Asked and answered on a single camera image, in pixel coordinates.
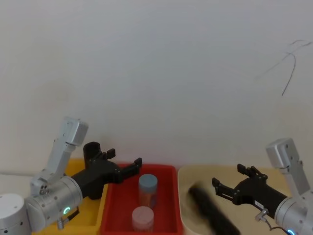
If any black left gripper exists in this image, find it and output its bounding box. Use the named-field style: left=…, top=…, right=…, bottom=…
left=72, top=148, right=143, bottom=200

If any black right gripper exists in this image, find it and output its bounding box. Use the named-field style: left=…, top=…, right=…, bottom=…
left=211, top=164, right=288, bottom=218

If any toothpick jar pink lid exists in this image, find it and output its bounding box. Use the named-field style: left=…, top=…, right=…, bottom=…
left=132, top=206, right=155, bottom=233

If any black bag roll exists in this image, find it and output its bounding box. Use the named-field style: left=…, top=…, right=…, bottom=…
left=187, top=181, right=242, bottom=235

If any cream plastic tray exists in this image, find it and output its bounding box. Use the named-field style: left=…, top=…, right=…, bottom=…
left=178, top=164, right=294, bottom=235

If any red plastic tray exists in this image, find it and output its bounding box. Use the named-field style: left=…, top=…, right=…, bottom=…
left=99, top=163, right=184, bottom=235

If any yellow plastic tray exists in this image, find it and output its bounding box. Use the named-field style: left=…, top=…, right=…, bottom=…
left=36, top=158, right=110, bottom=235

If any thin dark cable silver plug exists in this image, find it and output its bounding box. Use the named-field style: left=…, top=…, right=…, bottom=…
left=254, top=208, right=288, bottom=232
left=57, top=207, right=80, bottom=230

